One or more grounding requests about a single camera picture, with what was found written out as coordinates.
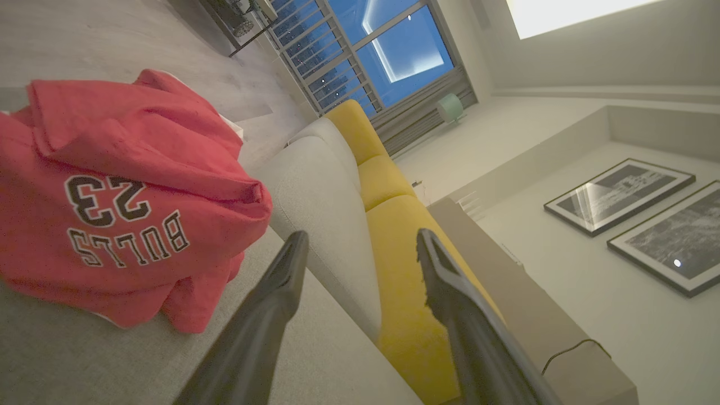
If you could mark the beige sofa back panel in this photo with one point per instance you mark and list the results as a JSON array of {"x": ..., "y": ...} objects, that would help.
[{"x": 540, "y": 320}]

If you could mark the bright ceiling light panel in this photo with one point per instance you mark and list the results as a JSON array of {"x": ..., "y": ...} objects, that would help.
[{"x": 562, "y": 14}]

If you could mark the yellow sofa back cushion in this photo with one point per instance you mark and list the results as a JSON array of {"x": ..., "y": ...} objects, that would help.
[
  {"x": 385, "y": 180},
  {"x": 354, "y": 126},
  {"x": 405, "y": 315}
]

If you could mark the red Bulls 23 jersey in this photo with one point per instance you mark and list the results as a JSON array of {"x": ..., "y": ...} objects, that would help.
[{"x": 129, "y": 146}]

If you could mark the white balcony railing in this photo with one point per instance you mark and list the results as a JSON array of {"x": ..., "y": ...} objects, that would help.
[{"x": 320, "y": 56}]

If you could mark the black framed monochrome picture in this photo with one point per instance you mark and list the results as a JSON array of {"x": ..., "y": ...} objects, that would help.
[
  {"x": 619, "y": 194},
  {"x": 675, "y": 239}
]

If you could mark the glass balcony window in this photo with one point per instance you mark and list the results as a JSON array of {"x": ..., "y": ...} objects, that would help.
[{"x": 405, "y": 50}]

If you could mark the large grey sofa chaise cushion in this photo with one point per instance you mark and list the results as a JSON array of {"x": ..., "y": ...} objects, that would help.
[{"x": 332, "y": 371}]

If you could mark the pale green lamp shade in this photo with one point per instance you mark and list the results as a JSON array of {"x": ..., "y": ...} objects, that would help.
[{"x": 450, "y": 108}]

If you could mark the grey curtain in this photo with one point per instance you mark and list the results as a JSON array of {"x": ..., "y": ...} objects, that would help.
[{"x": 422, "y": 112}]

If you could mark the grey sofa seat cushion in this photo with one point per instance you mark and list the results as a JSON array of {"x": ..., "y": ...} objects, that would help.
[
  {"x": 320, "y": 214},
  {"x": 332, "y": 135}
]

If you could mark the dark metal side table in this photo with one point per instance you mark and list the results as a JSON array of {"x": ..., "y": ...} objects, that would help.
[{"x": 247, "y": 39}]

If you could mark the white slatted rack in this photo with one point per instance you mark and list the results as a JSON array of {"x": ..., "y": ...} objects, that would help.
[{"x": 471, "y": 205}]

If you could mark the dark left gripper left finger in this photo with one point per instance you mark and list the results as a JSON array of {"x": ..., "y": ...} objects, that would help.
[{"x": 253, "y": 337}]

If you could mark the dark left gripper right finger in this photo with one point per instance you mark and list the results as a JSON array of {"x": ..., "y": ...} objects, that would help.
[{"x": 478, "y": 349}]

